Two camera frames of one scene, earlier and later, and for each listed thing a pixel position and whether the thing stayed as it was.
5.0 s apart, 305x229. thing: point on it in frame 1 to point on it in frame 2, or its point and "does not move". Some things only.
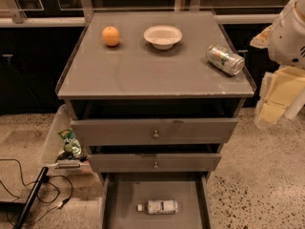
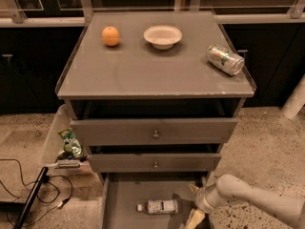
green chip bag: [72, 150] does not move
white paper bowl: [163, 36] does not move
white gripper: [287, 38] to [202, 198]
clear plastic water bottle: [159, 207] does not move
